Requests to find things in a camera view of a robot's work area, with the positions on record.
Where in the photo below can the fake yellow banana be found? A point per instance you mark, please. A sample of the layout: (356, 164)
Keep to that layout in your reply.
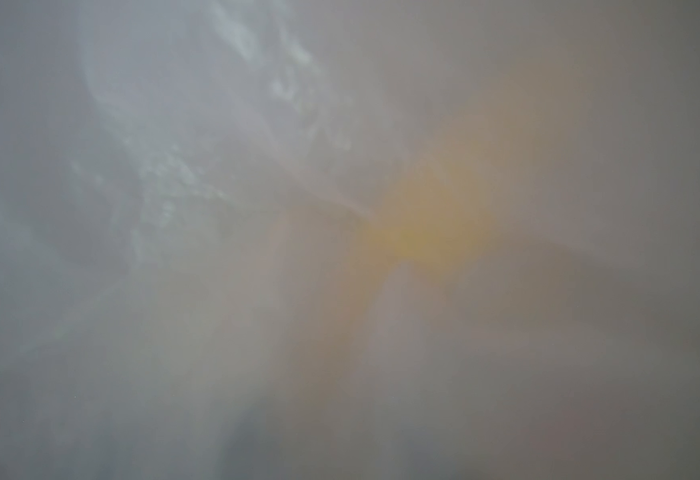
(436, 214)

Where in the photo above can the pink plastic bag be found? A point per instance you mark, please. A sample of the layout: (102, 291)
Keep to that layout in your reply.
(173, 180)

